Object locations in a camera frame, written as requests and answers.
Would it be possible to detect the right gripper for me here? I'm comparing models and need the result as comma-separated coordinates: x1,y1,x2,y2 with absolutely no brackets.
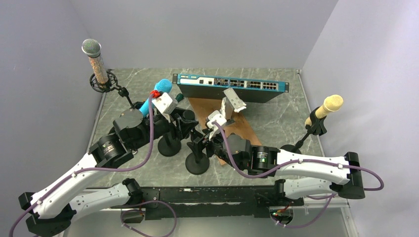
187,126,244,171

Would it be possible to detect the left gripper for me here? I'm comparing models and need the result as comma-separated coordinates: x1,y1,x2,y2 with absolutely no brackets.
131,107,199,150

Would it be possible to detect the clip desk mic stand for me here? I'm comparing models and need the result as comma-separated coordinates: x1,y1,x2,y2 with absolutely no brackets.
185,153,210,175

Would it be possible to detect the blue foam microphone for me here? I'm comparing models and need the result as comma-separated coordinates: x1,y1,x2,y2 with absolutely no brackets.
139,79,172,118

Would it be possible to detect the tripod shock mount stand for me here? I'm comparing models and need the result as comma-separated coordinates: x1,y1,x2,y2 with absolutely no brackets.
89,69,135,108

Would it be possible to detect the silver mesh glitter microphone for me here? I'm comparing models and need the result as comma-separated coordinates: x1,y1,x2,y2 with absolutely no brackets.
82,39,109,87

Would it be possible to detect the shock mount desk stand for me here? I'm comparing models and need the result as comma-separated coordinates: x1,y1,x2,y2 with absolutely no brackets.
158,132,181,157

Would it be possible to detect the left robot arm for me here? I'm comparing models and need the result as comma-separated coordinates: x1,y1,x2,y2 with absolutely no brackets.
19,108,198,237

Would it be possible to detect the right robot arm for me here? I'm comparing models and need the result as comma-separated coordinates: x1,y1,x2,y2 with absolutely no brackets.
186,133,366,205

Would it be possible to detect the right clip mic stand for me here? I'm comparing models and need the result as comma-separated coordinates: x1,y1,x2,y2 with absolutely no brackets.
280,106,327,154

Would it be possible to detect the yellow foam microphone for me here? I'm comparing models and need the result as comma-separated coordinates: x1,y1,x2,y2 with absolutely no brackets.
314,94,343,119

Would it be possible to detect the wooden board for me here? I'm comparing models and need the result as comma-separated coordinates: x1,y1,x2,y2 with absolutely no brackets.
188,98,261,154

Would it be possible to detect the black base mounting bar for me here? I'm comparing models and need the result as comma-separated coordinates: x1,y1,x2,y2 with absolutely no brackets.
122,185,304,220

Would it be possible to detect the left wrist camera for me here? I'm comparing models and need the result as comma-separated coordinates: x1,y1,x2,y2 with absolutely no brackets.
152,92,178,114

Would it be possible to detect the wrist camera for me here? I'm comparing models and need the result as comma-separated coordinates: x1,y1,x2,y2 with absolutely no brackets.
152,92,178,114
206,110,227,129

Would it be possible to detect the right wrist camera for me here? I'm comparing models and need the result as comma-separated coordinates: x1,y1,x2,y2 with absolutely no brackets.
206,110,227,129

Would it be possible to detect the white hinged bracket fixture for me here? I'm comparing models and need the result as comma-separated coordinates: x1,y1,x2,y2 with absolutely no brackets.
218,88,246,126

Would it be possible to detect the blue network switch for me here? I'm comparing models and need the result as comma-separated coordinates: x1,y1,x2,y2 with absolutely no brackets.
172,74,290,103

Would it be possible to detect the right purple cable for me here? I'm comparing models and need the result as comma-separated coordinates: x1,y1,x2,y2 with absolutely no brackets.
212,121,384,229

